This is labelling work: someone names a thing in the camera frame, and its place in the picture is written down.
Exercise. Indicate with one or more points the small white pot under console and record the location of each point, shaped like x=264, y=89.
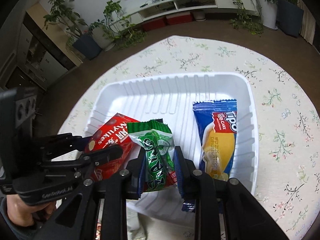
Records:
x=199, y=15

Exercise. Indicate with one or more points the red storage box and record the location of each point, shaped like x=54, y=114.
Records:
x=155, y=23
x=179, y=18

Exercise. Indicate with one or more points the white plastic tray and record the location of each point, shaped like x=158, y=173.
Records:
x=171, y=97

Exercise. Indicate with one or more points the tall plant in dark pot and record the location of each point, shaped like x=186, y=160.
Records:
x=63, y=14

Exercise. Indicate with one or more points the beige curtain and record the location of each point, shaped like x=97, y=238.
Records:
x=308, y=24

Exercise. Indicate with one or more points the hanging vine plant on console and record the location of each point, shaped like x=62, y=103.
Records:
x=245, y=20

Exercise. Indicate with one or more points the green candy packet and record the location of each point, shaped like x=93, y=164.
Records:
x=156, y=139

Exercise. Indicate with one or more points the person's left hand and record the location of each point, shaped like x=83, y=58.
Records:
x=22, y=214

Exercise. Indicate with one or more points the white TV console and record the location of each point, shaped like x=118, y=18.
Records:
x=166, y=7

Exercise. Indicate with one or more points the left red storage box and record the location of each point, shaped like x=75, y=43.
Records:
x=155, y=23

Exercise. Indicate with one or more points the person's left forearm grey sleeve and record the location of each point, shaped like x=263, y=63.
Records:
x=13, y=231

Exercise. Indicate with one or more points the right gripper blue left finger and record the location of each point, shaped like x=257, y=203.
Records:
x=137, y=168

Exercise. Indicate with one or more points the floral white tablecloth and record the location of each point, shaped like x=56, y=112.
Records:
x=288, y=122

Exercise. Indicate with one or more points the large leaf plant dark pot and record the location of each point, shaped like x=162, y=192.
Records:
x=289, y=17

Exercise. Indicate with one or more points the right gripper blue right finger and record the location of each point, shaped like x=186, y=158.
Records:
x=185, y=179

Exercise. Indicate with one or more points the blue Tipo cake packet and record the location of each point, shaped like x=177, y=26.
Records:
x=217, y=126

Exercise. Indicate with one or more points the right red storage box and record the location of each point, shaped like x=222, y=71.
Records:
x=179, y=18

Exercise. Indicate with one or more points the red Mylikes chocolate bag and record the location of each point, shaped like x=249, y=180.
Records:
x=113, y=132

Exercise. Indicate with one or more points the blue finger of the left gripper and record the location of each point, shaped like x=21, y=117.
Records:
x=61, y=144
x=101, y=157

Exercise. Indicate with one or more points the white wooden cabinet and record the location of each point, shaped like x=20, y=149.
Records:
x=39, y=62

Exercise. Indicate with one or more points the plant in white ribbed pot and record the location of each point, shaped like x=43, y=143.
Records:
x=102, y=35

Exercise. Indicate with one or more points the plant in white tall pot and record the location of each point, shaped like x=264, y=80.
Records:
x=268, y=13

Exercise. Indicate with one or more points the trailing green vine plant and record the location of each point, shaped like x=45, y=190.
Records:
x=119, y=28

